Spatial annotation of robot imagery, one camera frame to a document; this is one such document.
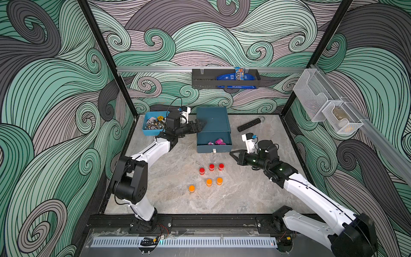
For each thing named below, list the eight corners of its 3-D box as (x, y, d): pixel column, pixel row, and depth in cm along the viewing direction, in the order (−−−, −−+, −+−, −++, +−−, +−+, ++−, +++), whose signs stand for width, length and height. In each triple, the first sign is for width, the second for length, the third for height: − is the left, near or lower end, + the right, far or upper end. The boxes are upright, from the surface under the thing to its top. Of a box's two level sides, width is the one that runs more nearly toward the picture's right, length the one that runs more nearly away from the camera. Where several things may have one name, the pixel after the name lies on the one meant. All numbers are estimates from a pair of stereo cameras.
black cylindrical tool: (239, 132, 112) (240, 129, 109) (236, 129, 114) (237, 126, 111) (264, 121, 119) (265, 118, 116) (260, 118, 121) (262, 115, 118)
